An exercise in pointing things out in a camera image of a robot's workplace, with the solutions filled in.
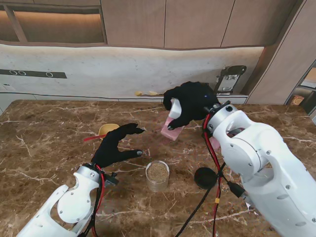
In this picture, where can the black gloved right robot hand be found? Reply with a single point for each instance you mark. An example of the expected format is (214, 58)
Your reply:
(195, 101)

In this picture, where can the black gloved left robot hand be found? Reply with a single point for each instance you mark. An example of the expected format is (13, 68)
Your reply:
(108, 150)

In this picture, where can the red plastic measuring spoon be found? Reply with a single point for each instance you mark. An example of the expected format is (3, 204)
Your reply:
(91, 138)

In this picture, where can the white square container lid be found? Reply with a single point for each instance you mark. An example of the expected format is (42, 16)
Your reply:
(175, 109)

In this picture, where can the pink container with white lid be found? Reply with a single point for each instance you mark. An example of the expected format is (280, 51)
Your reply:
(170, 134)

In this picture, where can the pink plastic measuring cup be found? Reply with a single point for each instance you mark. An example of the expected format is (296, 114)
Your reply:
(214, 143)

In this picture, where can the clear jar of grain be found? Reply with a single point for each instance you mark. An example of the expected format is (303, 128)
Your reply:
(157, 174)

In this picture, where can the black round jar lid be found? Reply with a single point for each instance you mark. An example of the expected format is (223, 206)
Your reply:
(205, 177)

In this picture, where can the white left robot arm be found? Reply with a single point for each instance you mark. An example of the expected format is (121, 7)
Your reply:
(64, 205)

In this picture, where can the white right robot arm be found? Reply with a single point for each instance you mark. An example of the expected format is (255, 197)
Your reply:
(266, 163)

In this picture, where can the yellow plastic bowl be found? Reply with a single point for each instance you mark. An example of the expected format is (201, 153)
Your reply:
(107, 128)

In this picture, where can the wooden cutting board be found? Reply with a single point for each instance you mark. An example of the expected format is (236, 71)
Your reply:
(158, 94)

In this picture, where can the black espresso machine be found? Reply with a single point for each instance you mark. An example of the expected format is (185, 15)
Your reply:
(230, 79)

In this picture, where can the yellow fruit piece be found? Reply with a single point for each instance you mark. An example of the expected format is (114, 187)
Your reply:
(138, 93)
(153, 93)

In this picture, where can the tall wooden cabinet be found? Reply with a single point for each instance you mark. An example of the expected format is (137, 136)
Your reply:
(276, 61)

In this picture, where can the round wooden ornament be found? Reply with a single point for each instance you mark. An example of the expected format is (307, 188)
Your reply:
(297, 100)

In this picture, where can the lit open shelf niche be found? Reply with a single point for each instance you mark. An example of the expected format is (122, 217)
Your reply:
(49, 24)

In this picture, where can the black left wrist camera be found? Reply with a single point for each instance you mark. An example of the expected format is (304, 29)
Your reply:
(111, 180)

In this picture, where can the wooden wall cabinets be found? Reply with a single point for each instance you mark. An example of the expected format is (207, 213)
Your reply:
(172, 22)

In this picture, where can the black wall control panel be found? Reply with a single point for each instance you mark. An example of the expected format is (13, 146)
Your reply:
(32, 74)

